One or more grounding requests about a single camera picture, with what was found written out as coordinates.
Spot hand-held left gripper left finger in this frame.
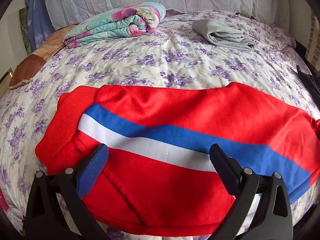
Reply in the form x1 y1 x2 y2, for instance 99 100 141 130
26 144 109 240

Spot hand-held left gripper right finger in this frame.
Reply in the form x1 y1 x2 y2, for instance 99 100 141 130
209 144 293 240

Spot red blue white sweater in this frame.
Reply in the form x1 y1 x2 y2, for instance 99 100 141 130
35 82 320 233

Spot dark navy pants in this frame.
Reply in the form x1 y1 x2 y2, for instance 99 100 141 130
296 65 320 98

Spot pink floral cloth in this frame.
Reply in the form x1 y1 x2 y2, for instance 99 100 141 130
0 187 27 233

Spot bed with purple floral sheet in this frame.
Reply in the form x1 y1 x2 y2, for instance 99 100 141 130
0 9 320 240

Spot brown cushion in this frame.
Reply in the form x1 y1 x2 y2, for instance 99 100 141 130
9 24 79 90

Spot folded grey towel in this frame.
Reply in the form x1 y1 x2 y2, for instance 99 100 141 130
192 19 256 51

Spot purple floral pillow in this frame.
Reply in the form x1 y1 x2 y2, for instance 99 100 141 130
250 17 297 53

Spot folded floral turquoise blanket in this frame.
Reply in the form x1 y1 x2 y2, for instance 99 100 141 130
63 1 167 48

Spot beige checked curtain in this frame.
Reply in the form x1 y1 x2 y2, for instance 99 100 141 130
306 11 320 67

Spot blue patterned cloth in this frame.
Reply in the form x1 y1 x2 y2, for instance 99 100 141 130
25 0 55 53

